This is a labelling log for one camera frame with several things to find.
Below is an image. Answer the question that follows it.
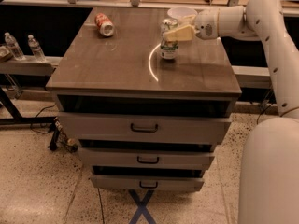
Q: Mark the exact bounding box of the clear water bottle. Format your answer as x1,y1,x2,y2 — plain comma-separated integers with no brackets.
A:
5,32,25,61
28,35,46,63

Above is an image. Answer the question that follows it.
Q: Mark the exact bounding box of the right clear water bottle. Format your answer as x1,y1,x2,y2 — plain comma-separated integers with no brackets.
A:
28,35,46,63

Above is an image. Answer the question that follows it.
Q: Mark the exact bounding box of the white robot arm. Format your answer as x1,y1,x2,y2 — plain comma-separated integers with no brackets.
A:
163,0,299,224

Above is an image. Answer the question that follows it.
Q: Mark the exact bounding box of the black table leg frame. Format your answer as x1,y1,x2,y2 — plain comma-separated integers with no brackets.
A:
0,87,54,125

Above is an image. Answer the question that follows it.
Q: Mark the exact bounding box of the grey side shelf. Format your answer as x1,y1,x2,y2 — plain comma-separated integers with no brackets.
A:
0,56,62,76

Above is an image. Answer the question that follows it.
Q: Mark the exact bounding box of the small object on floor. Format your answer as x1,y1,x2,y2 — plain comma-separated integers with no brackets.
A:
48,118,78,152

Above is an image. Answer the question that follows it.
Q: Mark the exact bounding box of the top grey drawer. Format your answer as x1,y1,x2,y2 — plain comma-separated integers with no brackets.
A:
58,112,231,144

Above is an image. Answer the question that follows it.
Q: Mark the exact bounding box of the red soda can lying down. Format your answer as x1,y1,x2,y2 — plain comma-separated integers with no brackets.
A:
94,13,114,37

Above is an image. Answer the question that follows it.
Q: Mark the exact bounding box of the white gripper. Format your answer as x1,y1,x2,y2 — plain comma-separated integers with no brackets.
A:
163,9,219,42

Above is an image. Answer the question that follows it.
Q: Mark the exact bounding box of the bottom grey drawer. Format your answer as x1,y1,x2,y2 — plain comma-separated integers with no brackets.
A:
91,175,204,192

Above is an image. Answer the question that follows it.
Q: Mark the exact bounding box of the middle grey drawer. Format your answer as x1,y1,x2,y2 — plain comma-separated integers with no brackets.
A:
78,147,214,170

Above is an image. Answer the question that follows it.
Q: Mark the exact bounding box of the grey drawer cabinet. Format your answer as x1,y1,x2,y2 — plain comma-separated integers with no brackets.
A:
47,7,241,178

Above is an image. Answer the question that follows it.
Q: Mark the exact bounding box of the left clear water bottle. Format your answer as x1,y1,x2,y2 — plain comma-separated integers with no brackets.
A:
5,32,25,61

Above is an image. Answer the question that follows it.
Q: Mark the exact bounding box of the grey drawer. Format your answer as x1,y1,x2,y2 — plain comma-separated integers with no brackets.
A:
91,175,204,192
58,112,231,144
78,147,214,170

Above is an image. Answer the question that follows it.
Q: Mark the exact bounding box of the white ceramic bowl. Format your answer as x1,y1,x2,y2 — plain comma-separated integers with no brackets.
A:
167,7,197,22

